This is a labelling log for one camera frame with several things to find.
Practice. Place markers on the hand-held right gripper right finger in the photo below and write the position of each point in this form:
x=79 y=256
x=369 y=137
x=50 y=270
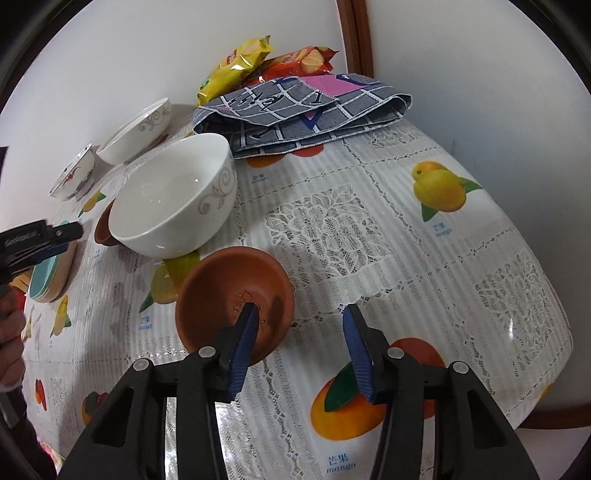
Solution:
x=358 y=355

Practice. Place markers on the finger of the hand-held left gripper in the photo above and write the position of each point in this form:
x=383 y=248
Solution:
x=62 y=230

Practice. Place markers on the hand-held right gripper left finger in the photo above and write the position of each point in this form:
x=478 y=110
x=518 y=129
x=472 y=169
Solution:
x=244 y=350

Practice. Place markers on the stack of pastel plates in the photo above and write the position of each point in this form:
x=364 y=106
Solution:
x=42 y=277

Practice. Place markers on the pink square plate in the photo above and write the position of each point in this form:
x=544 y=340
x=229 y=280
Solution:
x=63 y=277

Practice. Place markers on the green square plate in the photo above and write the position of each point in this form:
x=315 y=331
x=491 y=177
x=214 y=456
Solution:
x=50 y=285

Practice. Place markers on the plain white bowl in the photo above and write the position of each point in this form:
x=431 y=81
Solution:
x=171 y=194

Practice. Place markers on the person's left hand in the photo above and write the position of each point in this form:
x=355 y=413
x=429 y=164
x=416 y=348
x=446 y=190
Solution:
x=10 y=337

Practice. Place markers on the blue fish pattern bowl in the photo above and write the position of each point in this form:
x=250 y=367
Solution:
x=76 y=177

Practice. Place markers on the fruit print tablecloth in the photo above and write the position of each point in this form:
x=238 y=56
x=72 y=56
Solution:
x=392 y=258

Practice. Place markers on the large white printed bowl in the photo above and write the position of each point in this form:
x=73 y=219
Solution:
x=134 y=134

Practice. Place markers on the brown wooden baseboard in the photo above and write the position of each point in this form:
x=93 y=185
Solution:
x=545 y=417

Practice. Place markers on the yellow chips bag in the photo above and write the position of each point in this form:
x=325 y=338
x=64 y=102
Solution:
x=231 y=64

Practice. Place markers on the grey checked cloth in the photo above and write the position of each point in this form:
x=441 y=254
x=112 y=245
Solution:
x=295 y=115

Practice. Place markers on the red snack bag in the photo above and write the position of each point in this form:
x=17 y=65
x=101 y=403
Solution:
x=300 y=60

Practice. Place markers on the brown wooden door frame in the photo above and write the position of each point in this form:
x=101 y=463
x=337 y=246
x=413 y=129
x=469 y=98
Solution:
x=354 y=37

